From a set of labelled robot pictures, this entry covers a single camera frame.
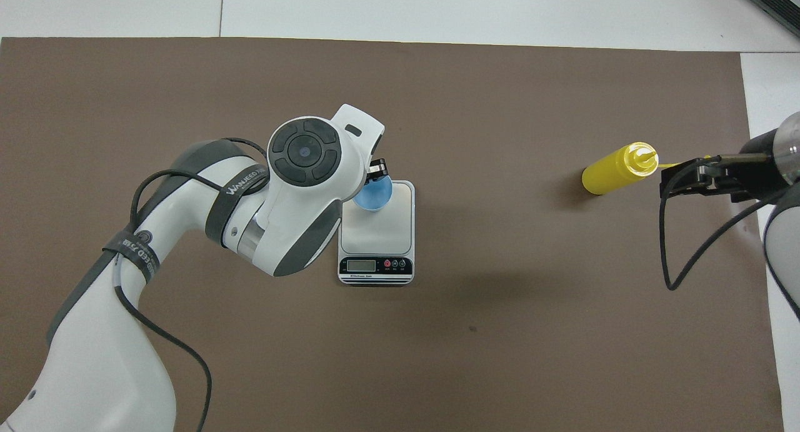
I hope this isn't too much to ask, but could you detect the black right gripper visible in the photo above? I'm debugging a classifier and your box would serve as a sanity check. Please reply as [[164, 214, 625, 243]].
[[661, 129, 789, 204]]

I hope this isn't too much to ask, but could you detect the light blue plastic cup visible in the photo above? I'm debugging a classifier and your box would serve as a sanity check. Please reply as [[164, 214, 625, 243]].
[[352, 174, 395, 213]]

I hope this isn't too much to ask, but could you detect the yellow squeeze bottle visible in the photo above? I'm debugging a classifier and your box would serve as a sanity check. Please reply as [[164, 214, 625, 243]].
[[581, 141, 683, 197]]

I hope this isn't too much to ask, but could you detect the silver digital kitchen scale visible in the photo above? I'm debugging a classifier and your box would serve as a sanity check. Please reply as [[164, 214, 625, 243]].
[[337, 179, 416, 287]]

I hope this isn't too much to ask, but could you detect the brown table mat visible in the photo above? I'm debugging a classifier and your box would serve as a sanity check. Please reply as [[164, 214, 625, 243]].
[[0, 36, 786, 432]]

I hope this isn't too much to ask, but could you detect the grey ribbed metal device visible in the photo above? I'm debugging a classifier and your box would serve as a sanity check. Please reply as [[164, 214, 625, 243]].
[[749, 0, 800, 39]]

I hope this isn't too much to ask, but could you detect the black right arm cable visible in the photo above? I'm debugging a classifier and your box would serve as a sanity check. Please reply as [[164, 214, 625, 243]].
[[660, 153, 790, 292]]

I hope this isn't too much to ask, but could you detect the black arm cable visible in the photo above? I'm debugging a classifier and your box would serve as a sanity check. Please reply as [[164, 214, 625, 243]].
[[112, 136, 270, 432], [660, 153, 790, 292]]

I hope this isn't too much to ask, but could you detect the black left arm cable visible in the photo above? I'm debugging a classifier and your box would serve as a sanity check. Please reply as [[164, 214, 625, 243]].
[[112, 136, 270, 432]]

